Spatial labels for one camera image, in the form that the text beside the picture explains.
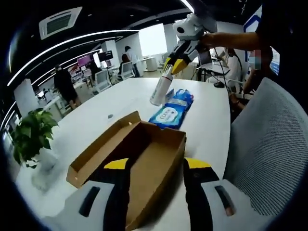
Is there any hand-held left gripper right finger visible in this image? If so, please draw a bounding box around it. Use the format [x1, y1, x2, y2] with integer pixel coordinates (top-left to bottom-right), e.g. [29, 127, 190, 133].
[183, 157, 272, 231]

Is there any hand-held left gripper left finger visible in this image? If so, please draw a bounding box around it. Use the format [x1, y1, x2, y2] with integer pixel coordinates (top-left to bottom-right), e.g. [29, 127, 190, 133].
[45, 158, 132, 231]

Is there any white cosmetic bottle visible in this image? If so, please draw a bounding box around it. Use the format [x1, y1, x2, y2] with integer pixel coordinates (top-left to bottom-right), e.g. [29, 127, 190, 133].
[149, 66, 174, 107]

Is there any blue flower tissue pack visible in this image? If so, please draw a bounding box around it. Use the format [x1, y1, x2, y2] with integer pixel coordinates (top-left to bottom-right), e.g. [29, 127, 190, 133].
[165, 88, 194, 109]

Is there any brown cardboard shoe box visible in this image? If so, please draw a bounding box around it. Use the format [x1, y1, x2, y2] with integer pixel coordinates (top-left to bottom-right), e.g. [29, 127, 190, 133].
[66, 110, 187, 231]

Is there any blue wet wipes pack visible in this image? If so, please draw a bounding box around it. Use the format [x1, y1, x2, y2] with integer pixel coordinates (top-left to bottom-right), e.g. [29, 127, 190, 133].
[148, 105, 186, 130]

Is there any person's right hand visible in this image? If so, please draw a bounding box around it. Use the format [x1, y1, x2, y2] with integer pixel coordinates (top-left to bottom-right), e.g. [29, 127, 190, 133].
[200, 32, 218, 49]

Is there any open laptop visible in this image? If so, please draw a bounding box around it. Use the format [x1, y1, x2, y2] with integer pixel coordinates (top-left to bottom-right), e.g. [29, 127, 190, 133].
[198, 51, 214, 67]

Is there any dark display screen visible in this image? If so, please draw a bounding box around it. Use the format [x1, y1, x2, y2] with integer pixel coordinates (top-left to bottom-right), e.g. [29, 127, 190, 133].
[97, 50, 114, 62]

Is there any white mesh office chair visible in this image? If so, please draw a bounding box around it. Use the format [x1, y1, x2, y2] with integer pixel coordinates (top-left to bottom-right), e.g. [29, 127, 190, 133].
[222, 77, 308, 217]

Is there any purple display screen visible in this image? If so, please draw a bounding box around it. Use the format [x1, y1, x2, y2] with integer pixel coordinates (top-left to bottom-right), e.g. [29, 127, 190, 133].
[77, 54, 93, 67]

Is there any person's dark shirt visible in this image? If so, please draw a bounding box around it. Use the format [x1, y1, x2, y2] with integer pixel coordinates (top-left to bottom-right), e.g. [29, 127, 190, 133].
[255, 0, 308, 82]

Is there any green potted plant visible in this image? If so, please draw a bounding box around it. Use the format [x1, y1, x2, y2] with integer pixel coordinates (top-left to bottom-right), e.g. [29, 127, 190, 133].
[11, 107, 60, 191]

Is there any ceiling light strip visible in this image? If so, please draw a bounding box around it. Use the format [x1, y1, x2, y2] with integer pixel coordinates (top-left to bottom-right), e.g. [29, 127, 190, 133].
[6, 30, 140, 87]

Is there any ceiling air conditioner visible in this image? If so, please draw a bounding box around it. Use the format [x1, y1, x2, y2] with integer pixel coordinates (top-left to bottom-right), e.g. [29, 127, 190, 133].
[38, 6, 83, 40]

